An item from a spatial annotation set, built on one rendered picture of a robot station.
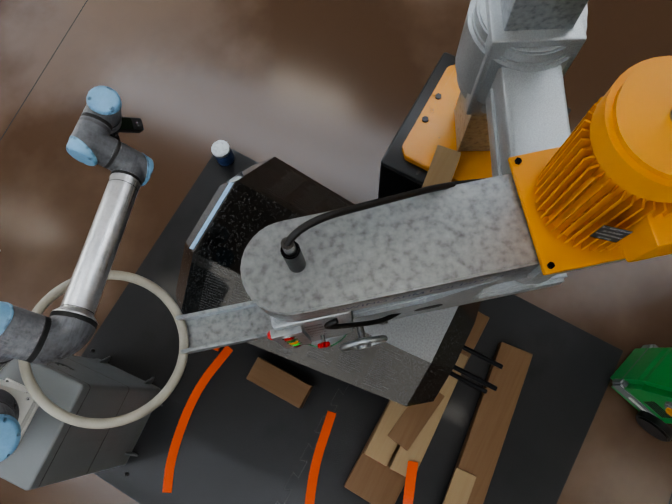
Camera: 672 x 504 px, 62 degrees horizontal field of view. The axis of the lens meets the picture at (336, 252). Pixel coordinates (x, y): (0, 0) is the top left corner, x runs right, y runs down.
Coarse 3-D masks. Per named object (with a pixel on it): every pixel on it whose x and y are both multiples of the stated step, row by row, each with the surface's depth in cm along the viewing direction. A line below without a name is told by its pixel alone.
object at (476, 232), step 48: (432, 192) 129; (480, 192) 128; (336, 240) 127; (384, 240) 127; (432, 240) 126; (480, 240) 126; (528, 240) 125; (288, 288) 125; (336, 288) 124; (384, 288) 124; (432, 288) 127
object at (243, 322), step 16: (240, 304) 183; (256, 304) 184; (192, 320) 186; (208, 320) 186; (224, 320) 186; (240, 320) 186; (256, 320) 186; (192, 336) 184; (208, 336) 184; (224, 336) 184; (240, 336) 184; (256, 336) 180; (192, 352) 182
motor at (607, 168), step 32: (640, 64) 91; (608, 96) 90; (640, 96) 89; (576, 128) 105; (608, 128) 89; (640, 128) 87; (512, 160) 128; (544, 160) 127; (576, 160) 102; (608, 160) 91; (640, 160) 86; (544, 192) 118; (576, 192) 108; (608, 192) 98; (640, 192) 91; (544, 224) 122; (576, 224) 116; (608, 224) 108; (640, 224) 100; (544, 256) 122; (576, 256) 122; (608, 256) 121; (640, 256) 103
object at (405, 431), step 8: (440, 400) 260; (408, 408) 259; (416, 408) 259; (424, 408) 259; (432, 408) 259; (408, 416) 258; (416, 416) 258; (424, 416) 258; (400, 424) 258; (408, 424) 257; (416, 424) 257; (424, 424) 257; (392, 432) 257; (400, 432) 257; (408, 432) 257; (416, 432) 256; (400, 440) 256; (408, 440) 256; (408, 448) 255
